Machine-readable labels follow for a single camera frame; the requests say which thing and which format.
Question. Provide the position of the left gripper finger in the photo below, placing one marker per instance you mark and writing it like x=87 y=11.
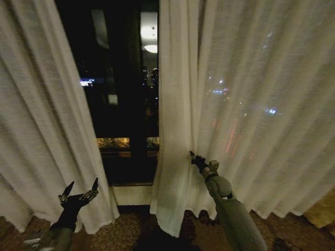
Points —
x=90 y=192
x=67 y=192

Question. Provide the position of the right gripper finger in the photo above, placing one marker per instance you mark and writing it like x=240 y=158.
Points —
x=193 y=161
x=192 y=154

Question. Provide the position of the white sheer curtain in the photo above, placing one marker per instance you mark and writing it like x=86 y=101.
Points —
x=248 y=91
x=39 y=104

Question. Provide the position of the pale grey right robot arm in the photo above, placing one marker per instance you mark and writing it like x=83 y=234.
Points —
x=235 y=219

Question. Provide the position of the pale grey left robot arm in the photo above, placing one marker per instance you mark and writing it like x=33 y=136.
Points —
x=56 y=240

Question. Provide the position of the dark wooden window sill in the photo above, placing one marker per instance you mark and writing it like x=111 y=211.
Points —
x=132 y=183

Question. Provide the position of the dark glass window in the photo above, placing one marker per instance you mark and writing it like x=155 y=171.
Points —
x=104 y=91

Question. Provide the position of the dark window frame post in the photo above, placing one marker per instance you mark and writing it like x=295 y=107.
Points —
x=137 y=117

